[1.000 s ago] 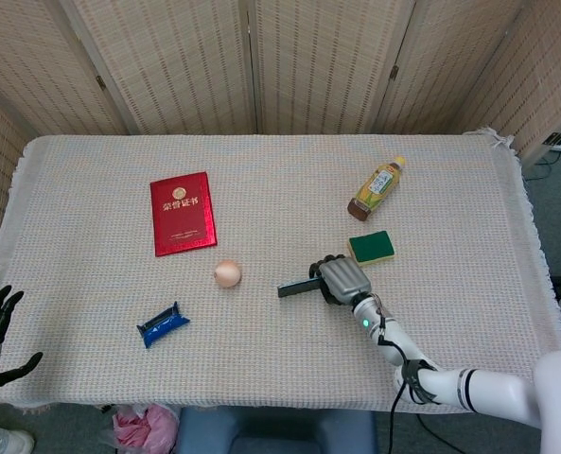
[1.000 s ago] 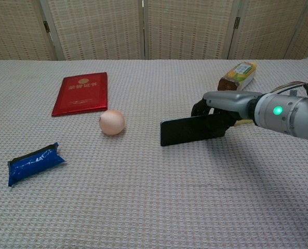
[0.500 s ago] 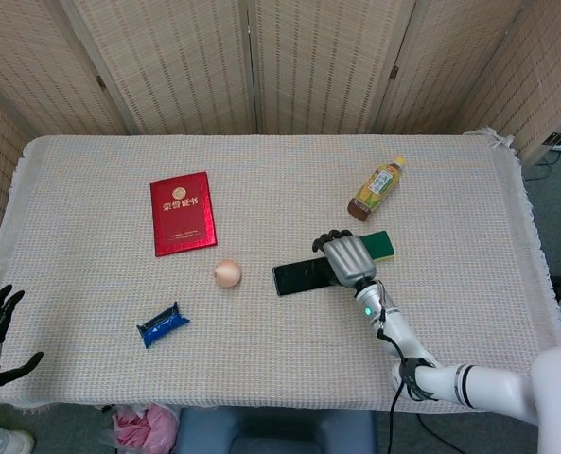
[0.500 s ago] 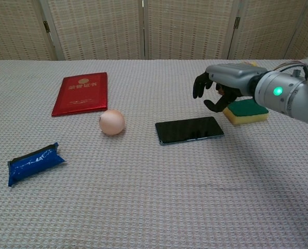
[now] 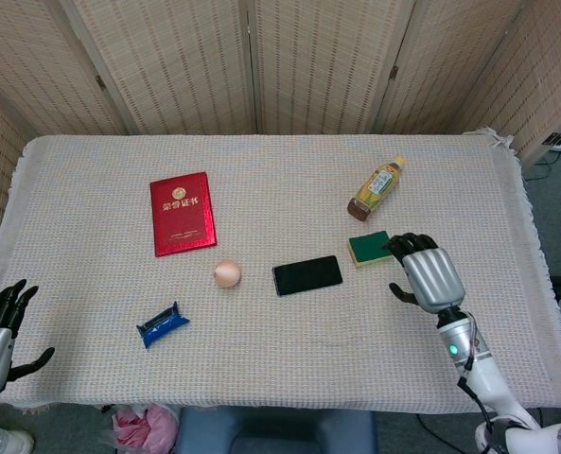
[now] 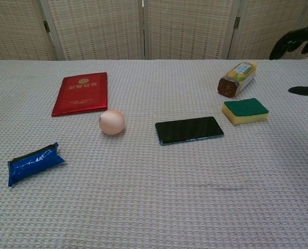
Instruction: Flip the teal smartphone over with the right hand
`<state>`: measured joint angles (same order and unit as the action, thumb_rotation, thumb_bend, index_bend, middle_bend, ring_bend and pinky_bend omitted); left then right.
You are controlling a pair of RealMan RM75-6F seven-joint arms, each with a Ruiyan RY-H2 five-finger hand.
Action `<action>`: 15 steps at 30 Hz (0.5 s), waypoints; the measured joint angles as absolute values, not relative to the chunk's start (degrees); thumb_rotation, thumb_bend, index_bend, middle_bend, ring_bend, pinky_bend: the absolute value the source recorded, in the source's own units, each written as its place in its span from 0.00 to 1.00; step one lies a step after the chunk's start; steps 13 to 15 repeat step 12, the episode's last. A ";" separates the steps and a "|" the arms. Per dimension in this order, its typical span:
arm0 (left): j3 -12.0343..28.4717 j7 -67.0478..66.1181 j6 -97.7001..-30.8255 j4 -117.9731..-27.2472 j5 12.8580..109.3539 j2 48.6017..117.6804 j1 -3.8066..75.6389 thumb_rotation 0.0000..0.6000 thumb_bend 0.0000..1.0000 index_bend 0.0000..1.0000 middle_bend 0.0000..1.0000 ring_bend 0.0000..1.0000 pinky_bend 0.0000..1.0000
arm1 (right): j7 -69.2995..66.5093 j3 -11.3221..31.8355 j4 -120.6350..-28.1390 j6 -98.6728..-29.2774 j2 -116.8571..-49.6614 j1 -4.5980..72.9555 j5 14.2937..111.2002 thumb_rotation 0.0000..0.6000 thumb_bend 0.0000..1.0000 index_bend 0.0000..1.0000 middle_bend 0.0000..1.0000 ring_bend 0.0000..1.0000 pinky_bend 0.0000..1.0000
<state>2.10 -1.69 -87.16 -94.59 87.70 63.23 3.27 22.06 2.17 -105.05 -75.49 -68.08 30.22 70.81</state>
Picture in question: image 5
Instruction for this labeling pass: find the smartphone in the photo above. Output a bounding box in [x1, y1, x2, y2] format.
[272, 254, 344, 298]

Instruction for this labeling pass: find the pink plastic bag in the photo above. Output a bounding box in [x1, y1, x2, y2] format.
[113, 403, 181, 454]

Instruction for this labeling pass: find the beige woven tablecloth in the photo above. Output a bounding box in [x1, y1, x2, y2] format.
[0, 126, 561, 413]

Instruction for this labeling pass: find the woven folding screen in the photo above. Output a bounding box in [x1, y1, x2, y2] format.
[0, 0, 561, 233]

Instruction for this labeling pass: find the yellow tea bottle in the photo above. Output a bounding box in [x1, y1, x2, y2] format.
[346, 156, 407, 223]

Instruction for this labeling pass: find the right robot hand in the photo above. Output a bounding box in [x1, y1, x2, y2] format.
[382, 232, 466, 315]

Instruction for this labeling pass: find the blue chair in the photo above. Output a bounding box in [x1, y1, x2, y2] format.
[175, 405, 379, 454]

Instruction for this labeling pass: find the blue snack packet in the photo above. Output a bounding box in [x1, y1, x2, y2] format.
[135, 301, 191, 349]

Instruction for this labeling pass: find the green yellow sponge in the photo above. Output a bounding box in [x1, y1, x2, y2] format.
[347, 230, 397, 270]

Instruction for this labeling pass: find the onion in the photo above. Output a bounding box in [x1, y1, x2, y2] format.
[213, 259, 242, 289]

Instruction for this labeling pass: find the red certificate book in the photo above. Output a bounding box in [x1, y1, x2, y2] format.
[149, 171, 219, 258]

